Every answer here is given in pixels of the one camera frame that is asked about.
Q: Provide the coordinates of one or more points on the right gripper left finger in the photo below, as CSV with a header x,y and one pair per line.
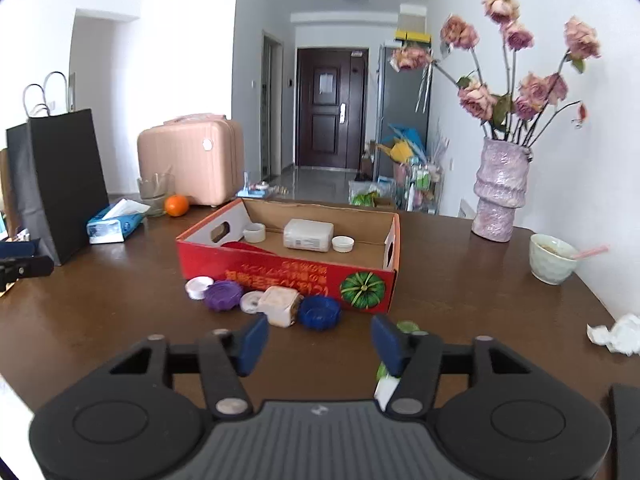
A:
x,y
145,413

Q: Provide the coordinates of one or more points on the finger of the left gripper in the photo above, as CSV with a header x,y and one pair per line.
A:
x,y
19,249
27,267

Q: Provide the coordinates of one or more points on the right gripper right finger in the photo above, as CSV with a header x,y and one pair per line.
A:
x,y
485,412

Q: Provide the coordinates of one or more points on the green bottle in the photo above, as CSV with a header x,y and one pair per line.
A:
x,y
395,345

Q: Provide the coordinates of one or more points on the large white jar lid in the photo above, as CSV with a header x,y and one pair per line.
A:
x,y
196,287

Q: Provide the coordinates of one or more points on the purple scalloped lid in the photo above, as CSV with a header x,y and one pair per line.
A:
x,y
223,295

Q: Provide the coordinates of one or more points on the white round disc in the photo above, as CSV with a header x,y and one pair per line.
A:
x,y
249,302

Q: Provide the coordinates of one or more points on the beige plug adapter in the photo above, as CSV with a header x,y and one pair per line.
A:
x,y
280,304

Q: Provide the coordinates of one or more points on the blue scalloped lid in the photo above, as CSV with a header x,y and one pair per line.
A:
x,y
319,313

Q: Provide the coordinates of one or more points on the white tape roll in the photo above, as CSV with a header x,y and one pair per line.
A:
x,y
254,233

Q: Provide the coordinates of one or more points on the white plastic pill bottle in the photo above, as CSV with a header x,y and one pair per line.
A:
x,y
314,236

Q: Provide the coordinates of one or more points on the small white cap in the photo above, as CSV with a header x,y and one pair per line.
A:
x,y
343,244

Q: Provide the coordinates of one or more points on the brown paper bag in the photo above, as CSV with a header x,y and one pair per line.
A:
x,y
9,207

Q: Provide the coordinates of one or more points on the blue tissue pack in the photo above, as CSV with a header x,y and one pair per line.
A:
x,y
116,222

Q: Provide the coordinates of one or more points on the black paper bag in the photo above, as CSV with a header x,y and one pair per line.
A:
x,y
57,177

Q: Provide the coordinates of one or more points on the crumpled white tissue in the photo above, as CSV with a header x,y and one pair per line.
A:
x,y
623,337

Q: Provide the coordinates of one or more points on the clear drinking glass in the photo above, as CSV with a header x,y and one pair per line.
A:
x,y
154,191

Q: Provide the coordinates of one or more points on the pale green bowl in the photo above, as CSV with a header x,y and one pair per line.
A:
x,y
551,260

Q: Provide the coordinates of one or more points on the orange fruit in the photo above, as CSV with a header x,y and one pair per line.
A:
x,y
176,205

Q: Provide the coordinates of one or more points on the pink spoon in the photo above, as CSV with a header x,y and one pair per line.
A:
x,y
587,253

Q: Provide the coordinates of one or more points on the pink suitcase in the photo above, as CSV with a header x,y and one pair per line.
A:
x,y
203,153

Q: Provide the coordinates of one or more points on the red cardboard box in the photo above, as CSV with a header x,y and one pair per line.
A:
x,y
361,280

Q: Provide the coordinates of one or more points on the pink textured vase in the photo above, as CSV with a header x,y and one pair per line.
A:
x,y
500,185

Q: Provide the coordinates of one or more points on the yellow and blue toys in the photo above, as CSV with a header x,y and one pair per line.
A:
x,y
403,145

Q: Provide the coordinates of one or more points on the dried pink roses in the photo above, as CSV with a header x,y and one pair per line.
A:
x,y
525,110

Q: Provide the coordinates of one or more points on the grey refrigerator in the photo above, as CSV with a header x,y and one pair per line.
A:
x,y
403,95

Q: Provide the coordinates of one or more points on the dark brown door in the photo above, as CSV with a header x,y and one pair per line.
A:
x,y
331,107

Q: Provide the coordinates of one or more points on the yellow box on fridge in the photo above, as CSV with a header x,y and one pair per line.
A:
x,y
409,36

